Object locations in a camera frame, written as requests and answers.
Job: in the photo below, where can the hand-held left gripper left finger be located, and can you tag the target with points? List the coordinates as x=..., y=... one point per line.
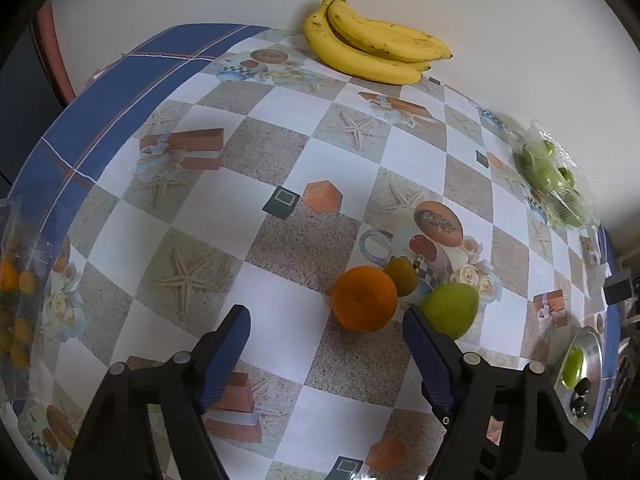
x=225, y=355

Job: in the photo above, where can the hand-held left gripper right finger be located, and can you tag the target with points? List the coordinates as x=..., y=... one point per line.
x=430, y=360

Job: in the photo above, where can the green jujube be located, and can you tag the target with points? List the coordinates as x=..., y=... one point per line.
x=450, y=310
x=572, y=367

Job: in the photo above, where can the dark cherry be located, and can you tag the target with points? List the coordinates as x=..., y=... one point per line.
x=579, y=404
x=582, y=386

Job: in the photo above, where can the orange mandarin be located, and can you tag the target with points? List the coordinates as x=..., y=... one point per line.
x=365, y=300

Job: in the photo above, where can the round steel plate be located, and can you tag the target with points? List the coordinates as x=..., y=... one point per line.
x=593, y=355

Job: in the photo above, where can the brown kiwi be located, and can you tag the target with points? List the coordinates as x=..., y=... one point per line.
x=401, y=275

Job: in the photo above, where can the checkered printed tablecloth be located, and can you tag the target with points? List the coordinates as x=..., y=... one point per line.
x=310, y=160

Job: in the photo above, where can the heap of packed green jujubes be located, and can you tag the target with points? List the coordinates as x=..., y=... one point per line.
x=550, y=180

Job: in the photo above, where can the clear plastic bag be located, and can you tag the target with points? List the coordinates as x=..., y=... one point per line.
x=32, y=240

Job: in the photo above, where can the pile of small oranges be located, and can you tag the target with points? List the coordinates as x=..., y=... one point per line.
x=9, y=275

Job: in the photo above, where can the clear plastic clamshell box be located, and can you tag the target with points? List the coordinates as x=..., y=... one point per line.
x=537, y=130

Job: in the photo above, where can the blue plaid tablecloth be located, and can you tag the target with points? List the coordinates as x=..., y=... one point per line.
x=100, y=110

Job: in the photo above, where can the yellow banana bunch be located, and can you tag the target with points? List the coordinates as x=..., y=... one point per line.
x=360, y=55

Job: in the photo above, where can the red chair back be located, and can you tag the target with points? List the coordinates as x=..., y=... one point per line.
x=50, y=50

